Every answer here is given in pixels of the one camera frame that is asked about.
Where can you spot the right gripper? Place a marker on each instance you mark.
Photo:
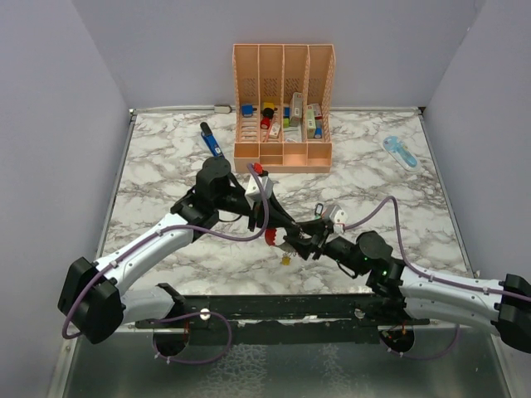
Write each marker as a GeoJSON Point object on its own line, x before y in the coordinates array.
{"type": "Point", "coordinates": [319, 232]}

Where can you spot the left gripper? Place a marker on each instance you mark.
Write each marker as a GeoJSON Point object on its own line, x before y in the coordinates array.
{"type": "Point", "coordinates": [270, 213]}

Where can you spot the metal key holder red handle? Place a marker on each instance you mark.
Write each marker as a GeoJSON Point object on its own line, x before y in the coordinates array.
{"type": "Point", "coordinates": [275, 237]}

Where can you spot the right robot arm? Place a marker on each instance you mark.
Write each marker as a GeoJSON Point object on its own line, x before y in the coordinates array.
{"type": "Point", "coordinates": [501, 307]}

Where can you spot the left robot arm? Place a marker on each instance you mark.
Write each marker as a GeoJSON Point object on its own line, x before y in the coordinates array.
{"type": "Point", "coordinates": [137, 257]}

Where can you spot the black key tag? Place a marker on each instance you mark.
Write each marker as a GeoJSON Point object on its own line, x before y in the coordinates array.
{"type": "Point", "coordinates": [318, 209]}

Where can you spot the black red bottle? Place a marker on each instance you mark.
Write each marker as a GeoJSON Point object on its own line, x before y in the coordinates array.
{"type": "Point", "coordinates": [268, 114]}

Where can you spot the white red box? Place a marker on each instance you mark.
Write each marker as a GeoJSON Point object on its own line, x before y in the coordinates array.
{"type": "Point", "coordinates": [314, 121]}

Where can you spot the blue cube in organizer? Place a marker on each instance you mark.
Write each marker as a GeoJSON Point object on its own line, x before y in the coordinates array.
{"type": "Point", "coordinates": [247, 110]}

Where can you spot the blue stapler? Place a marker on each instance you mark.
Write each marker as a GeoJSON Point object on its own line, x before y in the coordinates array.
{"type": "Point", "coordinates": [210, 140]}

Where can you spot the blue blister pack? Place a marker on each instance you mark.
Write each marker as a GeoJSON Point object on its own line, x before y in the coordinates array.
{"type": "Point", "coordinates": [400, 152]}

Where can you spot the grey green box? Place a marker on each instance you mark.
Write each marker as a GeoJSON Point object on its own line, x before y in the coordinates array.
{"type": "Point", "coordinates": [296, 107]}

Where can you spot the peach desk organizer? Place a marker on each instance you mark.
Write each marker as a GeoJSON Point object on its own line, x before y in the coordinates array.
{"type": "Point", "coordinates": [272, 73]}

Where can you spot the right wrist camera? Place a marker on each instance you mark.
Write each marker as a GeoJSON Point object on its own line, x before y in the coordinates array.
{"type": "Point", "coordinates": [335, 219]}

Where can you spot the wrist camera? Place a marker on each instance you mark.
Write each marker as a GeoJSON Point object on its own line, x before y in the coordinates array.
{"type": "Point", "coordinates": [335, 219]}
{"type": "Point", "coordinates": [259, 187]}

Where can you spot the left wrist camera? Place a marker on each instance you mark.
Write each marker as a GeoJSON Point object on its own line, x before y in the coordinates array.
{"type": "Point", "coordinates": [259, 187]}

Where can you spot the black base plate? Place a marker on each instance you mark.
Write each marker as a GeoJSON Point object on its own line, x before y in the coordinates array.
{"type": "Point", "coordinates": [178, 321]}

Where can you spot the white plug at wall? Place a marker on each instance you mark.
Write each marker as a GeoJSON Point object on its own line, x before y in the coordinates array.
{"type": "Point", "coordinates": [222, 108]}

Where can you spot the aluminium rail frame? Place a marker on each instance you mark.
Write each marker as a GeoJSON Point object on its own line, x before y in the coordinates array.
{"type": "Point", "coordinates": [164, 153]}

